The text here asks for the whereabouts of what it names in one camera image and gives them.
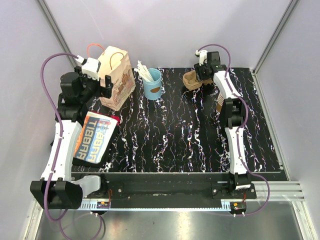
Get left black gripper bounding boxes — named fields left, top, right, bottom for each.
left=75, top=66, right=113, bottom=103

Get pulp cup carrier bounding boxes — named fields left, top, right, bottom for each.
left=182, top=70, right=213, bottom=91

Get printed kraft paper bag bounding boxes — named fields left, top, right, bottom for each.
left=97, top=46, right=136, bottom=111

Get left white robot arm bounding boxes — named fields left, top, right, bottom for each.
left=30, top=64, right=119, bottom=210

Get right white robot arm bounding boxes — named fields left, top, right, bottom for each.
left=194, top=50, right=256, bottom=199

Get stacked paper coffee cups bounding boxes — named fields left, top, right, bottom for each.
left=216, top=93, right=224, bottom=113

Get red fabric item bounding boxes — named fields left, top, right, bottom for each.
left=110, top=115, right=121, bottom=125

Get blue cylindrical stirrer holder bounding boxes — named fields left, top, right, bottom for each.
left=142, top=68, right=163, bottom=101

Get black marble pattern mat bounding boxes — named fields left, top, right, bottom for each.
left=72, top=67, right=282, bottom=173

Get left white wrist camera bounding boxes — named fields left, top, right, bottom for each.
left=76, top=55, right=101, bottom=81

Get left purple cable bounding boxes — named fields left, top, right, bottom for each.
left=40, top=53, right=106, bottom=240

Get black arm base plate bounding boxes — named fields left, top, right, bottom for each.
left=79, top=172, right=257, bottom=201

